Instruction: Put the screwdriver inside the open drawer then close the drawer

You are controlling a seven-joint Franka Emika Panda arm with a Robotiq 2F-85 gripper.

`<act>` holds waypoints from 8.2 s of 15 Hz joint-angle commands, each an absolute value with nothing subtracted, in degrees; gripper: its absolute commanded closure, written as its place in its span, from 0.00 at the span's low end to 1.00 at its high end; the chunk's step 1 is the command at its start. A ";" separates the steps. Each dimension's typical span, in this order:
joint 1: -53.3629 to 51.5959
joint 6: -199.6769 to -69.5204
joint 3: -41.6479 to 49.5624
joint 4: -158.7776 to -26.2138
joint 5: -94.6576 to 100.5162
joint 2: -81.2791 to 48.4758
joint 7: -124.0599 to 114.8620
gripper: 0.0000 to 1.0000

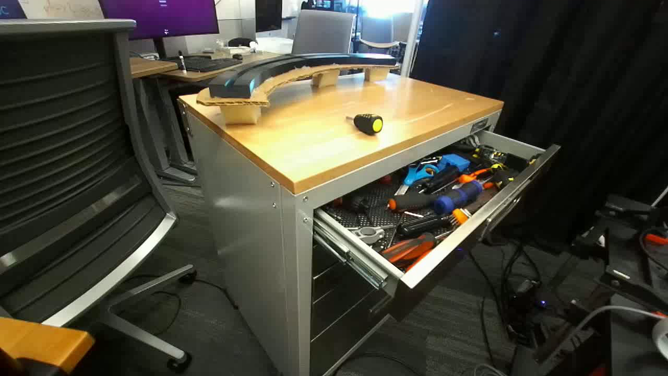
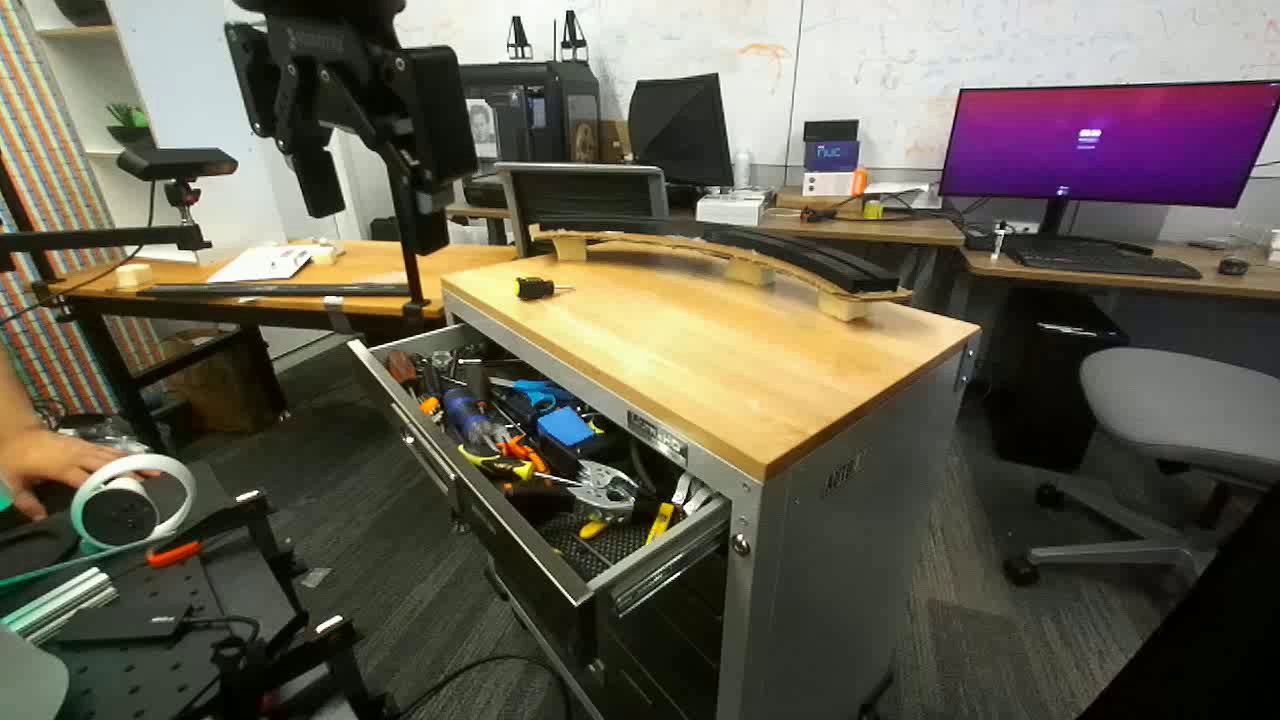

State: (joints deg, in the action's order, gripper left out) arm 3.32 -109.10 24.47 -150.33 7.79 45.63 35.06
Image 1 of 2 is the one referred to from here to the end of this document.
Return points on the orange handled screwdriver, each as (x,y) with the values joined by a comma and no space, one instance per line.
(420,201)

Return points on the blue handled screwdriver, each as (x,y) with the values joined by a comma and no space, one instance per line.
(456,199)

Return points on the grey tool drawer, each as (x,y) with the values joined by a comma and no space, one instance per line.
(359,226)

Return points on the grey chair backrest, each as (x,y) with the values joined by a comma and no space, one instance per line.
(322,33)

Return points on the purple screen monitor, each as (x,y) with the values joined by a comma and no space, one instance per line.
(164,17)

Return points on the grey metal tool cabinet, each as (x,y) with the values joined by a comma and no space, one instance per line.
(266,180)

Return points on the black keyboard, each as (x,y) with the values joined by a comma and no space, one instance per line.
(204,63)

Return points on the black curtain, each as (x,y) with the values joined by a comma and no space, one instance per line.
(587,76)

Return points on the orange black handled tool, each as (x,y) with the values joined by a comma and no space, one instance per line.
(409,251)

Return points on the curved black wooden track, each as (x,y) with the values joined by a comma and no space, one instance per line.
(246,90)

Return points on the blue pliers tool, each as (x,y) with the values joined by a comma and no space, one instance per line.
(431,167)

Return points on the black yellow stubby screwdriver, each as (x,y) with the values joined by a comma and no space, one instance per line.
(367,124)

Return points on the black mesh office chair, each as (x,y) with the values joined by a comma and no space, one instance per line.
(80,206)

